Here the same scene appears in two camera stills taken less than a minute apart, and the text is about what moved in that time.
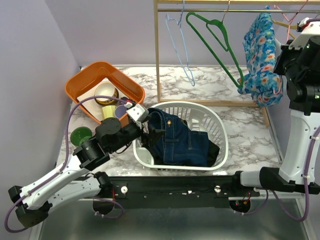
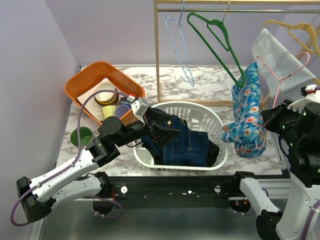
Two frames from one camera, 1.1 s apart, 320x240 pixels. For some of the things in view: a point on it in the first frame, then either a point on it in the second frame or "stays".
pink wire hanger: [288, 30] to [279, 84]
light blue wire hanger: [193, 83] stays
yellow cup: [108, 111] stays
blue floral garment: [260, 52] to [248, 132]
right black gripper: [278, 68] to [270, 116]
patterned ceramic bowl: [106, 89] stays
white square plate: [91, 105] stays
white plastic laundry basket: [199, 117] stays
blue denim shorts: [180, 145] stays
